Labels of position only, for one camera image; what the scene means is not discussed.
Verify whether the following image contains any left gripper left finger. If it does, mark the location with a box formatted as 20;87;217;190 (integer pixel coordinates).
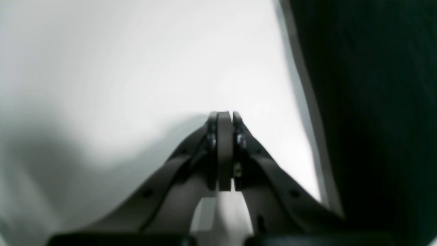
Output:
75;112;232;240

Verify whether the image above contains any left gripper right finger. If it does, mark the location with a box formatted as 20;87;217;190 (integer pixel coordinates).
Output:
233;112;345;235

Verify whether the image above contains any black T-shirt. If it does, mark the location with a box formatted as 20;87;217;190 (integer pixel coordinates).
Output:
289;0;437;246

